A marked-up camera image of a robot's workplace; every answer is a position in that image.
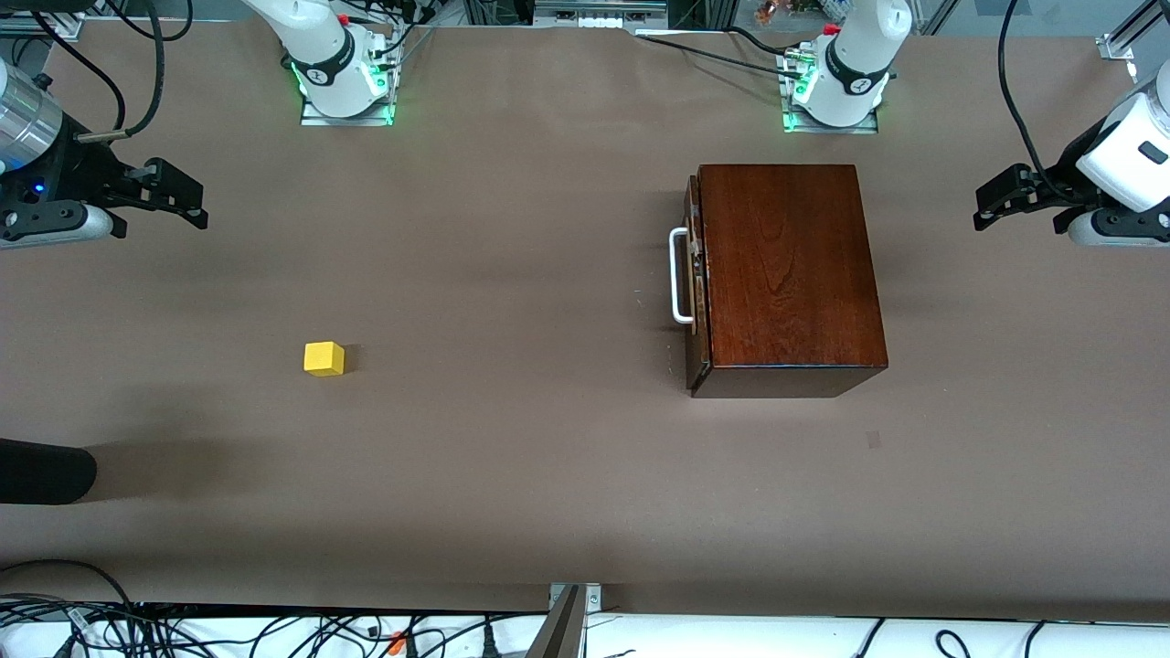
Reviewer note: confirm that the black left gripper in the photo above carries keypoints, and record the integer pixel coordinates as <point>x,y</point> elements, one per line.
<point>1059,179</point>

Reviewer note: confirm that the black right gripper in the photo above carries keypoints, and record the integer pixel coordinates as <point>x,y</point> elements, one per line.
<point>75,171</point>

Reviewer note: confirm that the yellow block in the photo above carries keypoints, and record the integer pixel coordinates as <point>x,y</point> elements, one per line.
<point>324,358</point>

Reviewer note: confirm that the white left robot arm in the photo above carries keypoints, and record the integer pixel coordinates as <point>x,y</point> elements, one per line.
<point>859,46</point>

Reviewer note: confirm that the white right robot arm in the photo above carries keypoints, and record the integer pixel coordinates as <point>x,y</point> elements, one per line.
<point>320,37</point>

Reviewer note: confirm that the dark wooden cabinet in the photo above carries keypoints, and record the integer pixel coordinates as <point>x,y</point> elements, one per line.
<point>786,265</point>

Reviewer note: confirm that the black cylinder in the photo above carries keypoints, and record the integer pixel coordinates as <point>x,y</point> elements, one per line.
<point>46,472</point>

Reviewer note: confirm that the white power strip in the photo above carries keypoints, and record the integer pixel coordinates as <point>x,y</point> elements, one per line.
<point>599,14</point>

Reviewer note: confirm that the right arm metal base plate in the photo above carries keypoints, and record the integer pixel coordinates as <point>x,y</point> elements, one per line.
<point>347,120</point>

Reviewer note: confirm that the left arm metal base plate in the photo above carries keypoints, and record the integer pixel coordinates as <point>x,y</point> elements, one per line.
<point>827,129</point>

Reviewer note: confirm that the aluminium profile rail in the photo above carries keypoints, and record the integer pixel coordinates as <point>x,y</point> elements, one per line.
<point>1129,32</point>
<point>41,27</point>

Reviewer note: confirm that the grey metal support bracket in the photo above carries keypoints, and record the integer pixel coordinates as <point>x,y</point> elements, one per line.
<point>567,621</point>

